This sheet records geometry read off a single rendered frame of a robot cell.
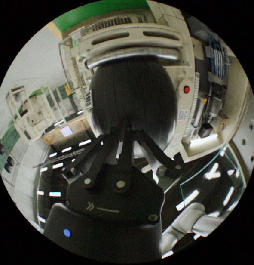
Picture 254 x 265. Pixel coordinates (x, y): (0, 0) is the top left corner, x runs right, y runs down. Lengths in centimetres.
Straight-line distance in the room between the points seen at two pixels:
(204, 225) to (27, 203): 1149
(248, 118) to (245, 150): 17
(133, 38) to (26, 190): 1153
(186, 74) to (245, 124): 45
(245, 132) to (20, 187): 1172
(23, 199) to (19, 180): 200
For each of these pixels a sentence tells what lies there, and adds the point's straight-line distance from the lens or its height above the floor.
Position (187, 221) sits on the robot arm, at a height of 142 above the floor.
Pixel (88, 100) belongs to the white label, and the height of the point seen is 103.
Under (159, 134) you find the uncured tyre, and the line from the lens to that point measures 24.
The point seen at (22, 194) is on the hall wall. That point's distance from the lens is 1124.
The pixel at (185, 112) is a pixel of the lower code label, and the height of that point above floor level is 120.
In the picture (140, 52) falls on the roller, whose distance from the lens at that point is 30.
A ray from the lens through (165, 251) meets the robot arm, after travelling 39.
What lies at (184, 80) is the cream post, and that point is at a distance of 46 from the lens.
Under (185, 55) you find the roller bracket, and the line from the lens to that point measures 34.
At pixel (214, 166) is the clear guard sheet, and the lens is 77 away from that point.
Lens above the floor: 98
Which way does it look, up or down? 39 degrees up
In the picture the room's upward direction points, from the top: 167 degrees clockwise
